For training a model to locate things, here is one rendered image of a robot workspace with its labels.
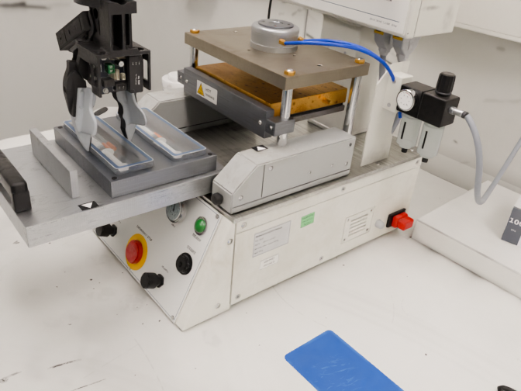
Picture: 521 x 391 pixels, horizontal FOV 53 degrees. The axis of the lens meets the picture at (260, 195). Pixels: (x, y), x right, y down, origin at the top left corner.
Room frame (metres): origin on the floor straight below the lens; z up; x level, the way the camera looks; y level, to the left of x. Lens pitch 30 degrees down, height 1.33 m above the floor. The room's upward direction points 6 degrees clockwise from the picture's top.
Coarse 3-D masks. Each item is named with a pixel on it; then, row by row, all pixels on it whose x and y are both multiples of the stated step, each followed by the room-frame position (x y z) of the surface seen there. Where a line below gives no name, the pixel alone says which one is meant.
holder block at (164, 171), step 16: (64, 144) 0.70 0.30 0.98; (80, 144) 0.68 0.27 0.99; (144, 144) 0.70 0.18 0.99; (80, 160) 0.66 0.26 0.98; (96, 160) 0.64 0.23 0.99; (160, 160) 0.66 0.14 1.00; (192, 160) 0.67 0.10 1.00; (208, 160) 0.68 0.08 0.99; (96, 176) 0.62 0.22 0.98; (112, 176) 0.60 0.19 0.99; (128, 176) 0.60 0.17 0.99; (144, 176) 0.61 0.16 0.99; (160, 176) 0.63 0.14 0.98; (176, 176) 0.65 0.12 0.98; (112, 192) 0.58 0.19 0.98; (128, 192) 0.60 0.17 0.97
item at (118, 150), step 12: (96, 120) 0.75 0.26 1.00; (96, 132) 0.71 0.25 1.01; (108, 132) 0.71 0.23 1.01; (96, 144) 0.66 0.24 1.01; (108, 144) 0.67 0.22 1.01; (120, 144) 0.67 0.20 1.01; (132, 144) 0.67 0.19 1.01; (108, 156) 0.63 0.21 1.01; (120, 156) 0.63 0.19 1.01; (132, 156) 0.64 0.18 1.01; (144, 156) 0.64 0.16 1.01
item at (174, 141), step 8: (144, 112) 0.80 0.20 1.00; (152, 112) 0.80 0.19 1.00; (152, 120) 0.77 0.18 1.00; (160, 120) 0.77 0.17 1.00; (144, 128) 0.74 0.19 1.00; (152, 128) 0.74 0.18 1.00; (160, 128) 0.74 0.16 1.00; (168, 128) 0.75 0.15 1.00; (176, 128) 0.75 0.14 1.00; (152, 136) 0.71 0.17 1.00; (160, 136) 0.72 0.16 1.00; (168, 136) 0.72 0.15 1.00; (176, 136) 0.72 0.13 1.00; (184, 136) 0.72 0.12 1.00; (160, 144) 0.69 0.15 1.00; (168, 144) 0.69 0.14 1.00; (176, 144) 0.69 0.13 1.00; (184, 144) 0.70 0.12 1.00; (192, 144) 0.70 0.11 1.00; (200, 144) 0.70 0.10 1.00; (176, 152) 0.67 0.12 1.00; (184, 152) 0.67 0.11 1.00
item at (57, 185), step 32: (32, 160) 0.66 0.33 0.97; (64, 160) 0.60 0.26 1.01; (0, 192) 0.57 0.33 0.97; (32, 192) 0.58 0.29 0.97; (64, 192) 0.59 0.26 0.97; (96, 192) 0.59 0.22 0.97; (160, 192) 0.62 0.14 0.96; (192, 192) 0.65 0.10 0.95; (32, 224) 0.51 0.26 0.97; (64, 224) 0.53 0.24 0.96; (96, 224) 0.56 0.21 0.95
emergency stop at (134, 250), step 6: (132, 240) 0.72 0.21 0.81; (138, 240) 0.72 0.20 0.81; (132, 246) 0.71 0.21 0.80; (138, 246) 0.70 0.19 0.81; (126, 252) 0.71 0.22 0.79; (132, 252) 0.70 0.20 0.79; (138, 252) 0.70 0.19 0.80; (126, 258) 0.70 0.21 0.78; (132, 258) 0.70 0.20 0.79; (138, 258) 0.69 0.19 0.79
